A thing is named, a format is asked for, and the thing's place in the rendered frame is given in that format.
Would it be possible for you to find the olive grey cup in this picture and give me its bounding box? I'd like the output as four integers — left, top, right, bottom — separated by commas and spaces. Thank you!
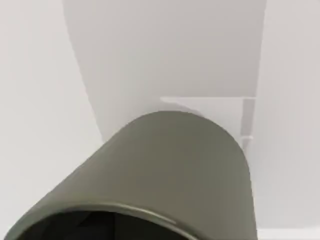
4, 110, 258, 240

